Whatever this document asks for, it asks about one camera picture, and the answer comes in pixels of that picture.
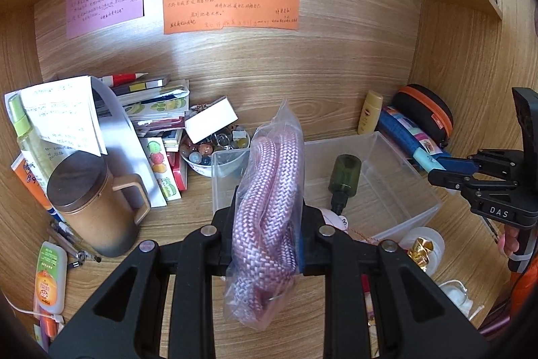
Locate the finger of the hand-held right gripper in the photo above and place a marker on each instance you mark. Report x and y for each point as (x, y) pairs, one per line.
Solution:
(445, 177)
(454, 163)

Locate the wooden desktop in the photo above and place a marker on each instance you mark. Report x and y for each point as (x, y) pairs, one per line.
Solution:
(193, 216)

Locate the orange carton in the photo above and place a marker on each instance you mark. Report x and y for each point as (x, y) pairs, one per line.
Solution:
(29, 186)

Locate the small white cardboard box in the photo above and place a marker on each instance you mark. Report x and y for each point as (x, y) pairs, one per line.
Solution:
(210, 119)

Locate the white orange glue bottle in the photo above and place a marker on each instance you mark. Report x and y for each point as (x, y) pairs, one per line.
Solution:
(50, 279)

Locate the person's right hand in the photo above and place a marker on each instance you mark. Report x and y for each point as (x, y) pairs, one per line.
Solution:
(510, 243)

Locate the brown lidded mug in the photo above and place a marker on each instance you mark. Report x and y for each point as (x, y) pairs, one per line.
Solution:
(88, 207)

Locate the fruit sticker sheet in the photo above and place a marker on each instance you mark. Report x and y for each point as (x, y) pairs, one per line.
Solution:
(159, 169)

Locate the marker pens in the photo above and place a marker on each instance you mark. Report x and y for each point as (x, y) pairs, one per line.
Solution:
(69, 237)

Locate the black orange zip case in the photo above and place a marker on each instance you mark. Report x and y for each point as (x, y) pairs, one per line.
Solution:
(424, 111)

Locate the yellow lotion bottle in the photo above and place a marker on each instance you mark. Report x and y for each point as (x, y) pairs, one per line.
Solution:
(370, 113)

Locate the red box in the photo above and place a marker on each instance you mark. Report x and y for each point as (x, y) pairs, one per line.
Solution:
(180, 174)

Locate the pink paper note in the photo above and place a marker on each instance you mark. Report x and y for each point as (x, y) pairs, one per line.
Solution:
(105, 1)

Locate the stack of books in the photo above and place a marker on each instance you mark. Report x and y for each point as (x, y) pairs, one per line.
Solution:
(155, 102)

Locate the white handwritten paper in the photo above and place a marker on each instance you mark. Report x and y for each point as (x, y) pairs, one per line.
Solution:
(63, 115)

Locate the translucent white round jar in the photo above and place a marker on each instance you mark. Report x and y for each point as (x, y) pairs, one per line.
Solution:
(426, 235)

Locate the small teal case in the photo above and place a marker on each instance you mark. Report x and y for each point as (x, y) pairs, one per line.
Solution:
(428, 160)

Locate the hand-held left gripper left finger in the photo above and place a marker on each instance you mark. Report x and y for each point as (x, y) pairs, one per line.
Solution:
(222, 224)

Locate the blue patchwork pouch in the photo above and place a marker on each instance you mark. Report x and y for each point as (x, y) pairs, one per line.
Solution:
(407, 132)

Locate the green spray bottle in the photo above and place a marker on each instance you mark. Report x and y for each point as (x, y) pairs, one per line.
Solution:
(25, 132)

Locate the bowl of beads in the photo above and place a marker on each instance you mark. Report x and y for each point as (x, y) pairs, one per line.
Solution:
(210, 157)

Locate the white round tag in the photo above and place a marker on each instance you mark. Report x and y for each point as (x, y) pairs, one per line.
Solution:
(338, 220)

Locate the clear plastic box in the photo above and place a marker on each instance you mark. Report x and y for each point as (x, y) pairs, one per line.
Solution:
(378, 182)

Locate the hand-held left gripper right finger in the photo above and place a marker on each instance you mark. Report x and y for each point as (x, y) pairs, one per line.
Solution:
(311, 233)

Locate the orange paper note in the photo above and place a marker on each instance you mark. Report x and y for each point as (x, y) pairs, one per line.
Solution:
(231, 12)

